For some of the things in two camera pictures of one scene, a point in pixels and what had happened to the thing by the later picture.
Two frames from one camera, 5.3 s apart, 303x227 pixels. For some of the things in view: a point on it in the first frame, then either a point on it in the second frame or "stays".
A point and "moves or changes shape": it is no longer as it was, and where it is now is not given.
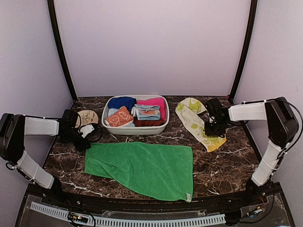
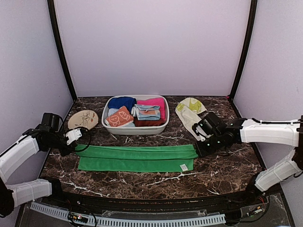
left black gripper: [82, 146] to [63, 152]
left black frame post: [51, 12] stays
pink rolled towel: [155, 101] stays
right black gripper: [209, 133] to [201, 151]
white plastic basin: [135, 130] stays
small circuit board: [80, 218] stays
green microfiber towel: [158, 170] moves or changes shape
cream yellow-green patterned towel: [187, 111] stays
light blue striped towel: [144, 112] stays
